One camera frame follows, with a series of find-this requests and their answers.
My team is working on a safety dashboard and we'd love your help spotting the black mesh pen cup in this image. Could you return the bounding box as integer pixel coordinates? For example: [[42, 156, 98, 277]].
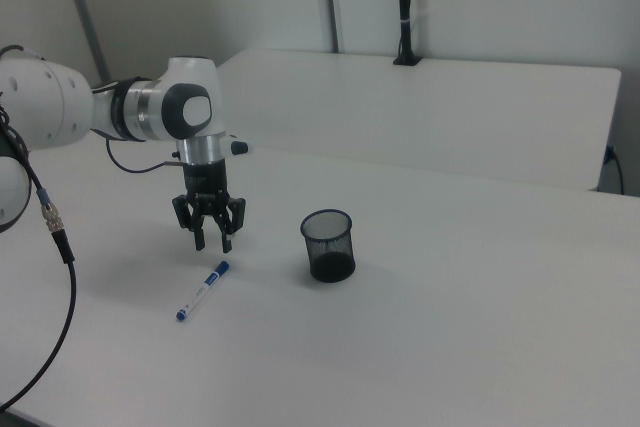
[[299, 209, 357, 284]]

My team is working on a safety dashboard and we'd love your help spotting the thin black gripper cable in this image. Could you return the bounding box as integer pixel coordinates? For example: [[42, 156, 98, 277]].
[[105, 136, 184, 174]]

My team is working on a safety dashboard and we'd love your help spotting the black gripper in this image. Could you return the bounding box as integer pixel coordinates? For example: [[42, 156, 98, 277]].
[[171, 158, 248, 255]]

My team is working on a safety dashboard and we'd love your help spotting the blue white marker pen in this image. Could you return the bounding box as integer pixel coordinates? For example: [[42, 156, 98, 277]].
[[174, 260, 231, 323]]

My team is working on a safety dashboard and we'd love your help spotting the thick black cable metal connector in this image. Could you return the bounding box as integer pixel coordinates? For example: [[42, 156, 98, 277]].
[[0, 106, 79, 411]]

